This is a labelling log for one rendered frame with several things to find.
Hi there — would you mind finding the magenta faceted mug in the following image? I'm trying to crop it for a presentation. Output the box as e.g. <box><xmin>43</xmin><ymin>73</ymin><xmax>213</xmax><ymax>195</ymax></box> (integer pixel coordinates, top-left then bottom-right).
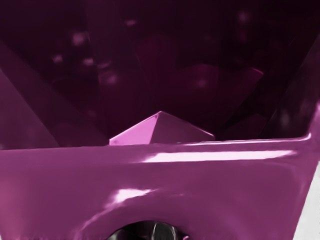
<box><xmin>0</xmin><ymin>0</ymin><xmax>320</xmax><ymax>240</ymax></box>

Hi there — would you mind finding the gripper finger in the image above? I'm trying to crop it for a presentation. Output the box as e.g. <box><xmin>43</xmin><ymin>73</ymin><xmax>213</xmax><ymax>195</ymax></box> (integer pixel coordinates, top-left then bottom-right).
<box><xmin>107</xmin><ymin>219</ymin><xmax>191</xmax><ymax>240</ymax></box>

